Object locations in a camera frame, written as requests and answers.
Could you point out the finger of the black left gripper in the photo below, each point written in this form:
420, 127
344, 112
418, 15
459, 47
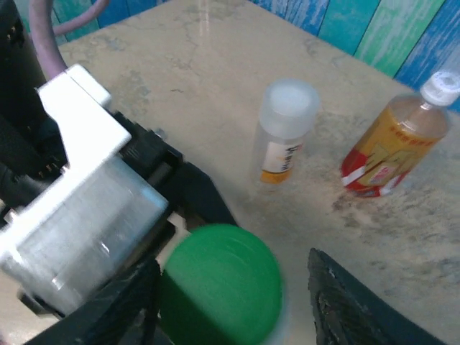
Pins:
205, 201

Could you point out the tea bottle red gold label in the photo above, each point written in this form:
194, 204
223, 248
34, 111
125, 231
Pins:
388, 151

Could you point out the green bottle cap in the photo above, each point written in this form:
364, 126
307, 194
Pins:
223, 280

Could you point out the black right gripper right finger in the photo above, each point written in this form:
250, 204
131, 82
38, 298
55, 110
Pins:
341, 316

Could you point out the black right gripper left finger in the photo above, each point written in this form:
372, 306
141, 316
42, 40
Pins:
118, 316

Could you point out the clear bottle with orange label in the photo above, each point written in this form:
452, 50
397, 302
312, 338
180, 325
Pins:
276, 158

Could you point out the small white bottle cap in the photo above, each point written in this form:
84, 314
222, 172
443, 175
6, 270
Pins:
440, 88

